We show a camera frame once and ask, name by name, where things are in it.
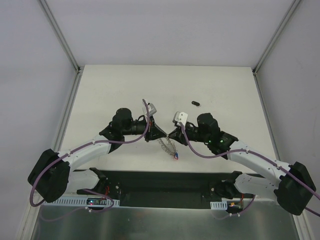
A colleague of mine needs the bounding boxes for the metal disc with keyrings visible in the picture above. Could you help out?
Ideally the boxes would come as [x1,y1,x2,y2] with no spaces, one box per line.
[157,137,178,157]

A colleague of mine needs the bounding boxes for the black key fob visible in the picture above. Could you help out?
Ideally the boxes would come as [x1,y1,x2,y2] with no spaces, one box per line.
[191,101,201,107]

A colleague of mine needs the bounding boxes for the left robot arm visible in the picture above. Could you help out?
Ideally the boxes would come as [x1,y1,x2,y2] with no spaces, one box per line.
[27,103,167,203]

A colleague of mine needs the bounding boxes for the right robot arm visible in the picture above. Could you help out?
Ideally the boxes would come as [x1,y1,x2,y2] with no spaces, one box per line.
[168,119,320,216]

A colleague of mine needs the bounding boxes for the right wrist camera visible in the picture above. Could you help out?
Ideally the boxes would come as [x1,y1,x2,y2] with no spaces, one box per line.
[172,111,189,127]

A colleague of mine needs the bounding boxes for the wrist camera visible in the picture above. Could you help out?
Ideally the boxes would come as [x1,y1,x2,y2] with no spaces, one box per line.
[142,100,157,118]
[172,111,189,127]

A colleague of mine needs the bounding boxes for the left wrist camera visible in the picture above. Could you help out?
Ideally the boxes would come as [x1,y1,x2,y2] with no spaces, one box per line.
[142,100,157,118]

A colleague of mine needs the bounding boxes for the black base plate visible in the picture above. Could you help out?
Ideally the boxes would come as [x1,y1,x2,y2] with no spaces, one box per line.
[74,169,253,208]

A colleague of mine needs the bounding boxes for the right cable duct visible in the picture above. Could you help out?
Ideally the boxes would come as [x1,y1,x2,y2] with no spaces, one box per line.
[210,200,228,211]

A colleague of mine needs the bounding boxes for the cable duct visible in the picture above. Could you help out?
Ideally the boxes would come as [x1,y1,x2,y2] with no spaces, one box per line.
[43,196,120,208]
[210,200,228,211]

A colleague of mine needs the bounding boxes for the left cable duct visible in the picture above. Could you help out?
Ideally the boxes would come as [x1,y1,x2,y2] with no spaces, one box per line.
[43,196,120,208]

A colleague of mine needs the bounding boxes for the right aluminium frame post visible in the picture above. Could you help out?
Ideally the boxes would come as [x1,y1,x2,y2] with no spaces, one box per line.
[252,0,303,76]

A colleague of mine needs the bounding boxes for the aluminium frame post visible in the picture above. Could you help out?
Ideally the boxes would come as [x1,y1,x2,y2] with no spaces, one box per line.
[252,0,303,76]
[37,0,82,74]

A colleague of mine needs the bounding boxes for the left aluminium frame post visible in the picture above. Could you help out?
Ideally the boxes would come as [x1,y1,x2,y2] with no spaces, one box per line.
[37,0,82,74]

